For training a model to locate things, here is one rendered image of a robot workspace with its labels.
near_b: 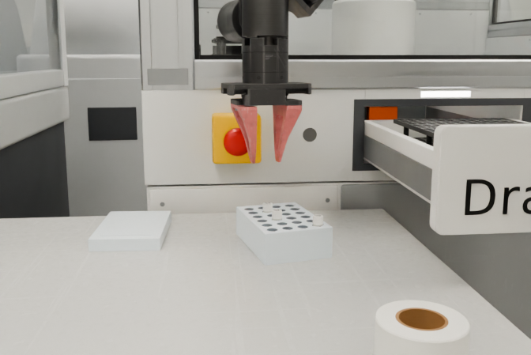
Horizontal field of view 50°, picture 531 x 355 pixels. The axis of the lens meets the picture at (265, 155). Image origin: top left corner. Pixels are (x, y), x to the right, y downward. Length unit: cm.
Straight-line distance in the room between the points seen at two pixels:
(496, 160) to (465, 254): 43
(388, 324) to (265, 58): 36
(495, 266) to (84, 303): 69
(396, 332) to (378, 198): 52
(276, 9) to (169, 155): 31
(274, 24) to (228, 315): 34
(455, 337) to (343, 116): 52
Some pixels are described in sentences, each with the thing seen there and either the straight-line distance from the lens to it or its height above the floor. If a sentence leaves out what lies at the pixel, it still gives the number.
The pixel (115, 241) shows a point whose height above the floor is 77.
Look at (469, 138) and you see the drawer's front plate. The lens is 60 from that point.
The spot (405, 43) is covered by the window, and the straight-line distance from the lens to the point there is 94.
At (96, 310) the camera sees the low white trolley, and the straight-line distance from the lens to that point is 58.
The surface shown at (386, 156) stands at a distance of 81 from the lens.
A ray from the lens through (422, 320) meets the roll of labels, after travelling 49.
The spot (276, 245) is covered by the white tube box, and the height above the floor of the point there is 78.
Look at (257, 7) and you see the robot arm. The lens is 69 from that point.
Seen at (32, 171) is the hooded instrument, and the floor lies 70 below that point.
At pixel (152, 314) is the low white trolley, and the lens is 56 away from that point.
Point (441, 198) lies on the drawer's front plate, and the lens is 60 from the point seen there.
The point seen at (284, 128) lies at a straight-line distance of 70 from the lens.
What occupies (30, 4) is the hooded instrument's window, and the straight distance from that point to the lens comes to 163.
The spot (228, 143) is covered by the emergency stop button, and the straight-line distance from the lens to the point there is 81.
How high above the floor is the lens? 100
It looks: 10 degrees down
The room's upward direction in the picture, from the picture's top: straight up
